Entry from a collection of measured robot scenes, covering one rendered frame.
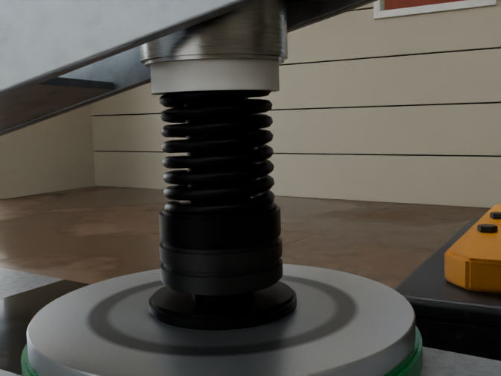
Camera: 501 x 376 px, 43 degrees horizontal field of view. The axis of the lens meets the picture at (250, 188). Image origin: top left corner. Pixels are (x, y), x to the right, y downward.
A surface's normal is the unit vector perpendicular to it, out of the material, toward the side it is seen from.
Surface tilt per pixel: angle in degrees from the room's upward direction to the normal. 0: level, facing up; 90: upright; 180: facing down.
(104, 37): 90
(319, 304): 0
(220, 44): 90
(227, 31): 90
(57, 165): 90
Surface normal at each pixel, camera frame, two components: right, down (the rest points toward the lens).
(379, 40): -0.56, 0.11
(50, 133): 0.83, 0.04
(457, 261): -0.96, 0.06
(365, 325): -0.03, -0.99
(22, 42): -0.22, 0.12
